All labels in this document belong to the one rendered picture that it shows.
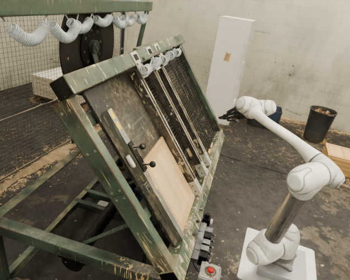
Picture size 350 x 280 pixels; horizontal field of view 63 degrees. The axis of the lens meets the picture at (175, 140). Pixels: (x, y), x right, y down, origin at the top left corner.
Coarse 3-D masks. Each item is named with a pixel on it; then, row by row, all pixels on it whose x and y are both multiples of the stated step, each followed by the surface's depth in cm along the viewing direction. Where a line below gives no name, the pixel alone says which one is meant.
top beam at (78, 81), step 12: (180, 36) 313; (144, 48) 218; (108, 60) 167; (120, 60) 179; (132, 60) 194; (72, 72) 135; (84, 72) 143; (96, 72) 152; (108, 72) 163; (120, 72) 174; (60, 84) 131; (72, 84) 132; (84, 84) 140; (96, 84) 154; (60, 96) 134
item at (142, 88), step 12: (156, 60) 195; (132, 72) 200; (144, 84) 205; (144, 96) 205; (156, 108) 208; (156, 120) 211; (168, 132) 212; (168, 144) 217; (180, 156) 218; (192, 180) 224
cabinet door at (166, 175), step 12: (156, 144) 201; (156, 156) 195; (168, 156) 212; (156, 168) 190; (168, 168) 206; (156, 180) 186; (168, 180) 200; (180, 180) 216; (168, 192) 194; (180, 192) 209; (192, 192) 227; (168, 204) 188; (180, 204) 203; (180, 216) 197
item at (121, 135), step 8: (104, 112) 161; (112, 120) 162; (112, 128) 164; (120, 136) 165; (128, 152) 168; (136, 160) 169; (136, 168) 171; (144, 176) 172; (152, 184) 175; (152, 192) 175; (160, 200) 177; (160, 208) 179; (168, 208) 182; (168, 216) 180; (168, 224) 183; (176, 224) 184; (176, 232) 184
